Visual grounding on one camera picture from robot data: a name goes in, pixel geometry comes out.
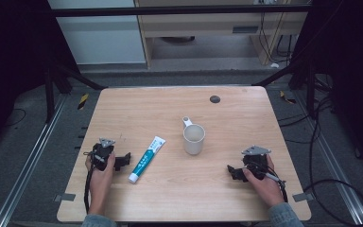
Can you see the small white floor object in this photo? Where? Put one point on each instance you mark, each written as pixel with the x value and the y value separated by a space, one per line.
pixel 274 65

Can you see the yellow and black floor tape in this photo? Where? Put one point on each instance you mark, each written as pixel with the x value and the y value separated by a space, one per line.
pixel 82 101
pixel 287 98

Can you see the light wooden desk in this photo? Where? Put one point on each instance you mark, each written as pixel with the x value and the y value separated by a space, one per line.
pixel 201 23

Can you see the white cabinet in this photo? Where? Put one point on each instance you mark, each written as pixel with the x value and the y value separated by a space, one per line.
pixel 97 41

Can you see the metal floor rail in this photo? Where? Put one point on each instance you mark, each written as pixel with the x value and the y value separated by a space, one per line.
pixel 334 164
pixel 28 160

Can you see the black horizontal bar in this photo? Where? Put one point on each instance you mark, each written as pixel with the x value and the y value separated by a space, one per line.
pixel 176 10

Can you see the white and teal toothpaste tube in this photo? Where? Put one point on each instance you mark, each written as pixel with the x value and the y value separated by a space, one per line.
pixel 147 159

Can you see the person's left hand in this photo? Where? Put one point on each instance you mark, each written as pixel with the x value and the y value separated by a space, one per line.
pixel 100 181

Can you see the person's right hand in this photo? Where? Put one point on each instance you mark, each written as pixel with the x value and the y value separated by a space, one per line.
pixel 266 189

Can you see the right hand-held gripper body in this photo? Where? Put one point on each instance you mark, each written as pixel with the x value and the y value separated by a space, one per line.
pixel 255 162

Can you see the dark curtain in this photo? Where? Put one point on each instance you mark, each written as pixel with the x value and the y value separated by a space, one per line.
pixel 349 78
pixel 9 63

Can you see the grey table bracket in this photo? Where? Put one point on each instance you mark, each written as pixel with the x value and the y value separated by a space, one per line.
pixel 65 197
pixel 303 197

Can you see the black metal stand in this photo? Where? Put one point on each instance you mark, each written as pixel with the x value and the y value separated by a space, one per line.
pixel 310 91
pixel 49 94

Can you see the dark round table grommet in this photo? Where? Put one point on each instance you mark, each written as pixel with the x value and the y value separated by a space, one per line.
pixel 215 99

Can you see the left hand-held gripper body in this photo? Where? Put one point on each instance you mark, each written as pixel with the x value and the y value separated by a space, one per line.
pixel 101 151

